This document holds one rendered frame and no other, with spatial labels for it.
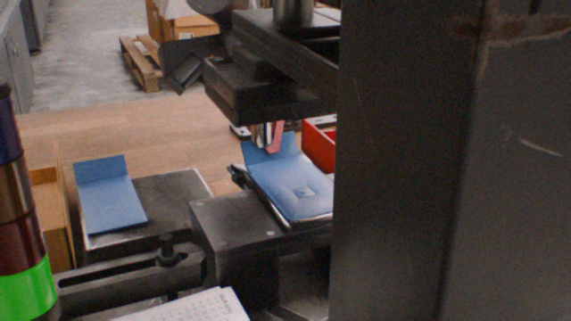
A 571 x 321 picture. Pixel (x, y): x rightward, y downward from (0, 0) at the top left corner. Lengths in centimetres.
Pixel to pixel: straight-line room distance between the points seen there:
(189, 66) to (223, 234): 21
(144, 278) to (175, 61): 25
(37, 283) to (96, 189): 43
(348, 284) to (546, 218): 13
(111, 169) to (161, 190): 9
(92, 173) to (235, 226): 31
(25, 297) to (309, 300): 32
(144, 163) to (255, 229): 39
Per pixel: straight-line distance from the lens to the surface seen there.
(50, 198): 84
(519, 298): 30
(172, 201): 75
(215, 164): 89
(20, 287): 38
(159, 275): 54
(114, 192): 78
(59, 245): 65
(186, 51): 66
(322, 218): 56
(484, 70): 22
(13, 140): 34
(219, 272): 55
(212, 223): 57
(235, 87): 47
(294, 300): 60
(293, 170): 65
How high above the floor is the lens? 129
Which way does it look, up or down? 26 degrees down
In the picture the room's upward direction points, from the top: straight up
